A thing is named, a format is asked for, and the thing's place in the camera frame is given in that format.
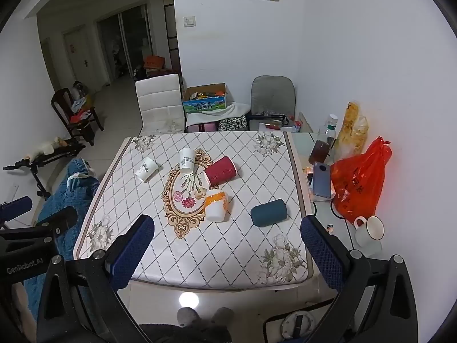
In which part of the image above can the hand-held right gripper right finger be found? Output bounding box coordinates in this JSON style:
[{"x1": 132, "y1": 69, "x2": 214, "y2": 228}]
[{"x1": 300, "y1": 216, "x2": 419, "y2": 343}]

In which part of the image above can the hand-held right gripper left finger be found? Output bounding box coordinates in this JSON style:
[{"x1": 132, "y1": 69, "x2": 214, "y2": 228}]
[{"x1": 36, "y1": 214, "x2": 155, "y2": 343}]

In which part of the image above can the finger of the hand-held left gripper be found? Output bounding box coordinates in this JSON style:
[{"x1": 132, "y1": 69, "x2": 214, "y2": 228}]
[
  {"x1": 0, "y1": 196, "x2": 33, "y2": 224},
  {"x1": 0, "y1": 206, "x2": 78, "y2": 239}
]

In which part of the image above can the teal ribbed paper cup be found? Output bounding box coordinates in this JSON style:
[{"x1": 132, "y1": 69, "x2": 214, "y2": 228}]
[{"x1": 250, "y1": 199, "x2": 288, "y2": 227}]

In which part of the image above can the white cup with plant print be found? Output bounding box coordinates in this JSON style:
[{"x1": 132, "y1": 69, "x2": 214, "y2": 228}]
[{"x1": 135, "y1": 156, "x2": 159, "y2": 183}]

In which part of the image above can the orange and white cup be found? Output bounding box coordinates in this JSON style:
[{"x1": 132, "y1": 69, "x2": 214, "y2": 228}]
[{"x1": 205, "y1": 190, "x2": 229, "y2": 222}]

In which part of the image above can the white cup with text print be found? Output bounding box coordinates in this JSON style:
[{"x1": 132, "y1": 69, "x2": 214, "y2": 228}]
[{"x1": 179, "y1": 147, "x2": 195, "y2": 175}]

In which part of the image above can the red ribbed paper cup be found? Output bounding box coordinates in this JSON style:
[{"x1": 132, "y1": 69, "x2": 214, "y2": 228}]
[{"x1": 203, "y1": 155, "x2": 238, "y2": 188}]

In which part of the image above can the blue knitted blanket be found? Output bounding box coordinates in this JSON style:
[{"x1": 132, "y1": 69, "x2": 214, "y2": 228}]
[{"x1": 23, "y1": 157, "x2": 101, "y2": 322}]

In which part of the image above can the white enamel mug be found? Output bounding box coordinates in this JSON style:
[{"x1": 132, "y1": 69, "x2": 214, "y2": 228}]
[{"x1": 353, "y1": 215, "x2": 385, "y2": 248}]

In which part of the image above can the beige soft toy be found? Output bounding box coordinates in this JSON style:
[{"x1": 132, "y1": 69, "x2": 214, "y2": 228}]
[{"x1": 27, "y1": 136, "x2": 70, "y2": 159}]

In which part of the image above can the black tripod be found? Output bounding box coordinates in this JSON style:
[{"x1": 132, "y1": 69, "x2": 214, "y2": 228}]
[{"x1": 3, "y1": 143, "x2": 86, "y2": 201}]

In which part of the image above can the blue smartphone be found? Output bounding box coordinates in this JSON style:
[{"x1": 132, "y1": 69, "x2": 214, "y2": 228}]
[{"x1": 310, "y1": 162, "x2": 332, "y2": 200}]

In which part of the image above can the black base with white disc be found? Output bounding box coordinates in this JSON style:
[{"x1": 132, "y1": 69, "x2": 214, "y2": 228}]
[{"x1": 263, "y1": 300, "x2": 340, "y2": 343}]

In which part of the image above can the red plastic bag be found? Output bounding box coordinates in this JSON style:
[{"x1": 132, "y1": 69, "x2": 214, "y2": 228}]
[{"x1": 330, "y1": 136, "x2": 392, "y2": 224}]

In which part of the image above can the grey plush slipper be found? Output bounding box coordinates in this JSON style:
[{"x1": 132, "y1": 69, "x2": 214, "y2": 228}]
[
  {"x1": 177, "y1": 307, "x2": 201, "y2": 327},
  {"x1": 211, "y1": 307, "x2": 234, "y2": 326}
]

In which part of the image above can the quilted floral table cover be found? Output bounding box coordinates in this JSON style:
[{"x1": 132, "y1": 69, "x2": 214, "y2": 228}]
[{"x1": 73, "y1": 131, "x2": 316, "y2": 291}]

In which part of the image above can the brown glass jar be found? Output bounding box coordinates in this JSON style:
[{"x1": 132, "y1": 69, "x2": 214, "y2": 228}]
[{"x1": 308, "y1": 139, "x2": 332, "y2": 167}]

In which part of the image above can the pile of clothes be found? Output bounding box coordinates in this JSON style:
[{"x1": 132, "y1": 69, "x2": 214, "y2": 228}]
[{"x1": 69, "y1": 80, "x2": 97, "y2": 124}]

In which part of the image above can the dark wooden chair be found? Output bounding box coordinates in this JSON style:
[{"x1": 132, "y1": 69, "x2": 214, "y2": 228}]
[{"x1": 51, "y1": 87, "x2": 105, "y2": 147}]

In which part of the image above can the yellow plastic bag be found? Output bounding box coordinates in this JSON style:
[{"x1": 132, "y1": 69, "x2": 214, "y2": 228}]
[{"x1": 336, "y1": 102, "x2": 369, "y2": 161}]

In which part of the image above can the clear plastic bottle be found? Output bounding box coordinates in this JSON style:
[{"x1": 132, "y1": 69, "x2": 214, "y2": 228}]
[{"x1": 319, "y1": 113, "x2": 338, "y2": 143}]

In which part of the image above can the pink box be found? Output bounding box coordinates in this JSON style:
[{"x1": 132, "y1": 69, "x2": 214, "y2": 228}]
[{"x1": 187, "y1": 122, "x2": 218, "y2": 133}]

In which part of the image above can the black folded stand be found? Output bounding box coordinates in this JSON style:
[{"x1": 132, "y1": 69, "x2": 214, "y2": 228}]
[{"x1": 246, "y1": 113, "x2": 289, "y2": 124}]

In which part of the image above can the black white patterned bag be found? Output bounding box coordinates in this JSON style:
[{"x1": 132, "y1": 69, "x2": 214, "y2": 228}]
[{"x1": 218, "y1": 115, "x2": 248, "y2": 132}]

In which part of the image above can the white padded chair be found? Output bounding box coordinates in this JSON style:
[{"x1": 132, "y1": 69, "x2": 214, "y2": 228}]
[{"x1": 135, "y1": 73, "x2": 185, "y2": 136}]

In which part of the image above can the printed cardboard box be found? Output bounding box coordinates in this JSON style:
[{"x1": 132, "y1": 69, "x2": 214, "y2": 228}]
[{"x1": 182, "y1": 83, "x2": 228, "y2": 114}]

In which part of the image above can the grey cushioned chair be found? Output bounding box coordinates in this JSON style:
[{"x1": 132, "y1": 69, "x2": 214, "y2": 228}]
[{"x1": 249, "y1": 76, "x2": 297, "y2": 131}]

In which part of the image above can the white cloth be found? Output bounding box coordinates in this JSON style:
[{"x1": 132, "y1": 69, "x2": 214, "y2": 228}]
[{"x1": 186, "y1": 103, "x2": 251, "y2": 126}]

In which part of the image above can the orange box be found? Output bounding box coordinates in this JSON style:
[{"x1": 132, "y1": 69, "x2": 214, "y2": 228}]
[{"x1": 144, "y1": 55, "x2": 167, "y2": 70}]

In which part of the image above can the glass sliding door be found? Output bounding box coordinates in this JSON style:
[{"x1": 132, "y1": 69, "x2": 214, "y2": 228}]
[{"x1": 96, "y1": 3, "x2": 154, "y2": 86}]

